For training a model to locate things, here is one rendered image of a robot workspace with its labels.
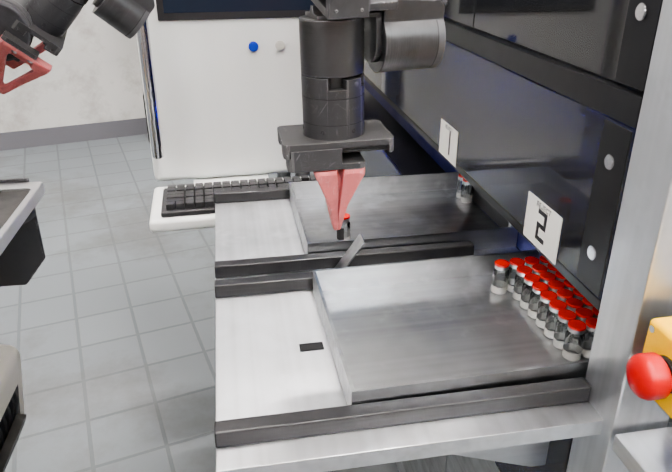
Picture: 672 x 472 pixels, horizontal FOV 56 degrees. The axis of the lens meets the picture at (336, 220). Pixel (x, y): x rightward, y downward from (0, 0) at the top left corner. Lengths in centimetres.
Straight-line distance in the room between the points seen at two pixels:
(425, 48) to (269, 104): 95
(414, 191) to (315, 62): 72
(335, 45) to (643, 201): 31
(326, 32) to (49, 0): 48
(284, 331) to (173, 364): 147
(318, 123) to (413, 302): 38
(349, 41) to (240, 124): 98
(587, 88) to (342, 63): 27
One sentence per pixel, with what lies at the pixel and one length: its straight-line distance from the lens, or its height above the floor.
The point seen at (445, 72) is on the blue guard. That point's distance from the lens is 110.
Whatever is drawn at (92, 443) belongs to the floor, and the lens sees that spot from 205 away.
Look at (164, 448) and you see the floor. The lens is 198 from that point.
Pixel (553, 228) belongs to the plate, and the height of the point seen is 103.
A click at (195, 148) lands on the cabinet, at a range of 153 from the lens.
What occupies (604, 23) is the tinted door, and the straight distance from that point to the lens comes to 71.
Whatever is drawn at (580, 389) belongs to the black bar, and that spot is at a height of 90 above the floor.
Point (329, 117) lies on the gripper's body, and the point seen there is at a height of 120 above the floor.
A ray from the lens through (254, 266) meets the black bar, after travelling 94.
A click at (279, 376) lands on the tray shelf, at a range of 75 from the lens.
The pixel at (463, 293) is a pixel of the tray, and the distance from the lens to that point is 91.
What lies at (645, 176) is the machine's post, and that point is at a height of 115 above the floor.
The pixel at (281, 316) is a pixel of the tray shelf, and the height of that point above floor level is 88.
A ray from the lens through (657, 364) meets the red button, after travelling 61.
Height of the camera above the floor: 134
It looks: 25 degrees down
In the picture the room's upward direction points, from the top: straight up
